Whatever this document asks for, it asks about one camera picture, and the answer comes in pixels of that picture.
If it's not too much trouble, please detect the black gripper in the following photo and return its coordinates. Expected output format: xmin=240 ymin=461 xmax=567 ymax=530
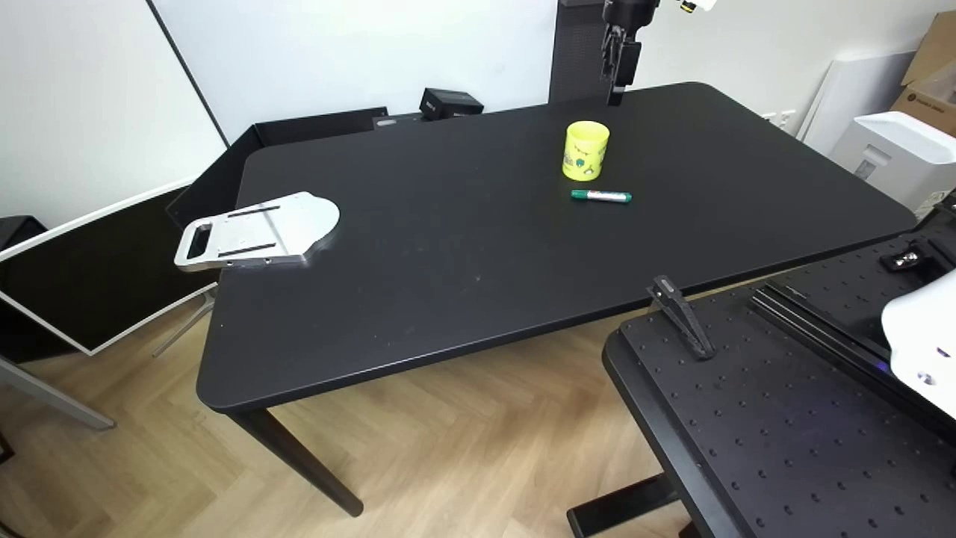
xmin=598 ymin=0 xmax=664 ymax=91

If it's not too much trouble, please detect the green marker pen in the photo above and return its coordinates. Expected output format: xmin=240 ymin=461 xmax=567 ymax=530
xmin=567 ymin=185 xmax=632 ymax=207

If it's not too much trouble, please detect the yellow-green ceramic mug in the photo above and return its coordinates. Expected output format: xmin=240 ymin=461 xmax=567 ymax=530
xmin=559 ymin=118 xmax=613 ymax=185

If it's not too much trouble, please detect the black vertical pillar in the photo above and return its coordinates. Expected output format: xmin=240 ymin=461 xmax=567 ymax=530
xmin=546 ymin=0 xmax=644 ymax=109

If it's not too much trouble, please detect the small black power adapter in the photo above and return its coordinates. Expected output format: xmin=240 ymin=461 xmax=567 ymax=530
xmin=417 ymin=86 xmax=486 ymax=122

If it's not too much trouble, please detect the white leaning board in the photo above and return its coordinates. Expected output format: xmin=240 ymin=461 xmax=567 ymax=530
xmin=794 ymin=48 xmax=921 ymax=158

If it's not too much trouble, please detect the white box-shaped device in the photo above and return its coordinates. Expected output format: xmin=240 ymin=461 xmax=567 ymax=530
xmin=831 ymin=109 xmax=956 ymax=222

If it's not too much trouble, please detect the flat black case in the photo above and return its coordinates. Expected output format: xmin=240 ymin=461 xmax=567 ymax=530
xmin=229 ymin=104 xmax=392 ymax=157

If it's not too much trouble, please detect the brown cardboard box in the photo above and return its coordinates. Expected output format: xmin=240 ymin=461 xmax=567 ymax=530
xmin=891 ymin=10 xmax=956 ymax=139

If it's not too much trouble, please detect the silver monitor stand base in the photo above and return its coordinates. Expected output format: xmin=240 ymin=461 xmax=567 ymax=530
xmin=172 ymin=188 xmax=344 ymax=276

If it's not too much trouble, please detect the black perforated breadboard table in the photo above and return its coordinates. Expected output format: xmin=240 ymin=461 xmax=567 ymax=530
xmin=564 ymin=233 xmax=956 ymax=538

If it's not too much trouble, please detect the black table leg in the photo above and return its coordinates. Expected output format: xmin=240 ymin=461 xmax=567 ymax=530
xmin=229 ymin=403 xmax=368 ymax=521

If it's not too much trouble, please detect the black monitor with white edge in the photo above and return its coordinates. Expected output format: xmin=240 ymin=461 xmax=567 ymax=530
xmin=0 ymin=184 xmax=252 ymax=360

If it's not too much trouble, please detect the grey metal stand leg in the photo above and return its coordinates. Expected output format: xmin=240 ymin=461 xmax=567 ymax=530
xmin=0 ymin=357 xmax=117 ymax=435

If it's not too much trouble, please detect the black clamp lever handle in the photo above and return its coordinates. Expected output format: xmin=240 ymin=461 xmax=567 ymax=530
xmin=647 ymin=276 xmax=718 ymax=363

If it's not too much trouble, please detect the small metal bracket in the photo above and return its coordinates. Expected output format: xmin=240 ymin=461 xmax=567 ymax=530
xmin=877 ymin=240 xmax=951 ymax=284

